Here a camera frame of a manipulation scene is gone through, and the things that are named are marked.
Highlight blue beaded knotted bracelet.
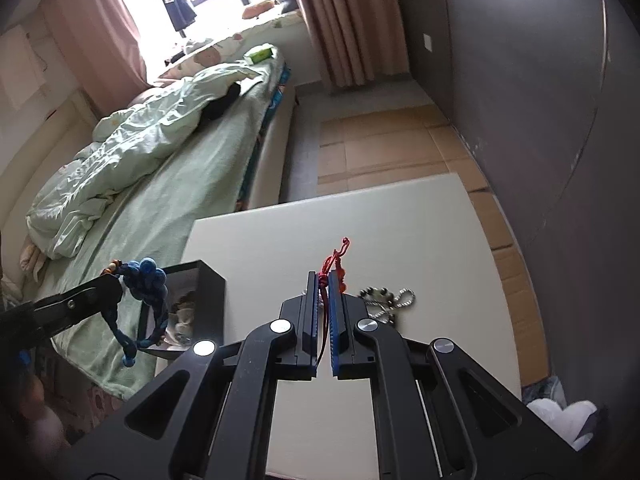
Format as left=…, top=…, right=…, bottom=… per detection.
left=98, top=257, right=172, bottom=369

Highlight white plush toy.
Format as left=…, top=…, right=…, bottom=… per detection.
left=527, top=399, right=597, bottom=452

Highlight patterned window seat cushion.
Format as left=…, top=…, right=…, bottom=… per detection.
left=158, top=9, right=305, bottom=81

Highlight window with hanging clothes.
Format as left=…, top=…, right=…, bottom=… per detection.
left=122, top=0, right=264, bottom=77

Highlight light green duvet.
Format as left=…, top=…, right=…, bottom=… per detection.
left=26, top=62, right=264, bottom=260

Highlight bed with green sheet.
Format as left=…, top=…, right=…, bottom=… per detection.
left=19, top=41, right=302, bottom=401

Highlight cardboard sheets on floor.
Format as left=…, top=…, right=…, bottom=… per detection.
left=317, top=104, right=550, bottom=387

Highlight green box on bed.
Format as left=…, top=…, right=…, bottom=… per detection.
left=243, top=44, right=273, bottom=65

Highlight black garment on bed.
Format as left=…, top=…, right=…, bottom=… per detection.
left=201, top=82, right=241, bottom=122

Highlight wall air conditioner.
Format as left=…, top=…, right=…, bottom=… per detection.
left=0, top=25, right=46, bottom=110

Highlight black jewelry box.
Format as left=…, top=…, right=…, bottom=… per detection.
left=142, top=260, right=226, bottom=360

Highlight person's left hand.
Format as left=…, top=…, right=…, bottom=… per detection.
left=1, top=352, right=70, bottom=479

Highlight pink curtain left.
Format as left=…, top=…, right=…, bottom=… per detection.
left=40, top=0, right=149, bottom=115

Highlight beige headboard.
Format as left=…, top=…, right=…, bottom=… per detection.
left=1, top=90, right=98, bottom=230

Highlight wall socket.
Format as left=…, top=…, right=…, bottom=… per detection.
left=423, top=34, right=433, bottom=52

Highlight silver ball chain necklace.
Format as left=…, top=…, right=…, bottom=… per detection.
left=358, top=285, right=418, bottom=328

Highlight pink curtain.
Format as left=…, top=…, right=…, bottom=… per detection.
left=40, top=0, right=149, bottom=115
left=297, top=0, right=409, bottom=91

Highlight red string bracelet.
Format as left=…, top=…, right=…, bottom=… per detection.
left=319, top=235, right=353, bottom=296

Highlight white low table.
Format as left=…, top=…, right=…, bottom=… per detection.
left=181, top=174, right=521, bottom=479

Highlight pink curtain right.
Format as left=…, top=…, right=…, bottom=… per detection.
left=297, top=0, right=409, bottom=91

